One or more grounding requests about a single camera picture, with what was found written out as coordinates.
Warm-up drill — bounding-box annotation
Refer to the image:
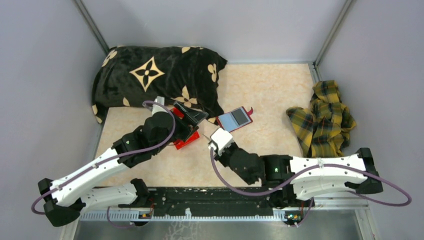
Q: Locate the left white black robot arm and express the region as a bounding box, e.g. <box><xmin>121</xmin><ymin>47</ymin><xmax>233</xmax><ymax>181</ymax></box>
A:
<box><xmin>38</xmin><ymin>100</ymin><xmax>208</xmax><ymax>227</ymax></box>

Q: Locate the red plastic bin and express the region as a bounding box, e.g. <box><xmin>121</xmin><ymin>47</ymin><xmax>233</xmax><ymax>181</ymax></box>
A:
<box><xmin>171</xmin><ymin>106</ymin><xmax>201</xmax><ymax>151</ymax></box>

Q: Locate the yellow plaid cloth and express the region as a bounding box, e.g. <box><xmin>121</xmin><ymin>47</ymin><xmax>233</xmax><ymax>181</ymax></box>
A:
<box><xmin>285</xmin><ymin>80</ymin><xmax>357</xmax><ymax>158</ymax></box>

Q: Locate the dark card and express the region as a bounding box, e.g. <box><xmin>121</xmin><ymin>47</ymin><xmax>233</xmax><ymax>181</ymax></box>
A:
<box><xmin>231</xmin><ymin>107</ymin><xmax>250</xmax><ymax>126</ymax></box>

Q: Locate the purple cable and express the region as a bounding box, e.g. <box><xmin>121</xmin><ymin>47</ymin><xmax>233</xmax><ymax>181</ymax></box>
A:
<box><xmin>31</xmin><ymin>100</ymin><xmax>176</xmax><ymax>229</ymax></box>
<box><xmin>209</xmin><ymin>147</ymin><xmax>413</xmax><ymax>228</ymax></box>

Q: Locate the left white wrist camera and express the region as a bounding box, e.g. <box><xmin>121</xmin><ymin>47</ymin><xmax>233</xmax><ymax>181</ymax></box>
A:
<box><xmin>151</xmin><ymin>96</ymin><xmax>167</xmax><ymax>115</ymax></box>

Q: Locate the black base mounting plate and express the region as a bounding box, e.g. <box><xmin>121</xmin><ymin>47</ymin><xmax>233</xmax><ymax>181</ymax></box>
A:
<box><xmin>117</xmin><ymin>186</ymin><xmax>316</xmax><ymax>218</ymax></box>

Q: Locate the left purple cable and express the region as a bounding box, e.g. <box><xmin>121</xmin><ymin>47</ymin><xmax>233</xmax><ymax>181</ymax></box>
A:
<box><xmin>31</xmin><ymin>100</ymin><xmax>176</xmax><ymax>229</ymax></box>

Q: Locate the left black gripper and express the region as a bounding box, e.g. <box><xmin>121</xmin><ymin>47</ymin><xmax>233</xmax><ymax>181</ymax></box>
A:
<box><xmin>153</xmin><ymin>100</ymin><xmax>208</xmax><ymax>153</ymax></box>

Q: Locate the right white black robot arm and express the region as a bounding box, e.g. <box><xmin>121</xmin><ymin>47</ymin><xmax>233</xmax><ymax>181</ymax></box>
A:
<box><xmin>208</xmin><ymin>141</ymin><xmax>384</xmax><ymax>206</ymax></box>

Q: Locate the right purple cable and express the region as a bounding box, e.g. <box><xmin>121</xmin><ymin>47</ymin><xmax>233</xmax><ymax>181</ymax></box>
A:
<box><xmin>209</xmin><ymin>147</ymin><xmax>413</xmax><ymax>228</ymax></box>

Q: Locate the black floral pillow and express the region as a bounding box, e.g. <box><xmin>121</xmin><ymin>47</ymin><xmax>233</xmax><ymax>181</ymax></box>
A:
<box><xmin>91</xmin><ymin>45</ymin><xmax>228</xmax><ymax>124</ymax></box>

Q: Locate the aluminium frame rail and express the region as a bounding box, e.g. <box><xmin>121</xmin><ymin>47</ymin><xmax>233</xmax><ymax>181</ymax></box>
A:
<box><xmin>71</xmin><ymin>187</ymin><xmax>369</xmax><ymax>222</ymax></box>

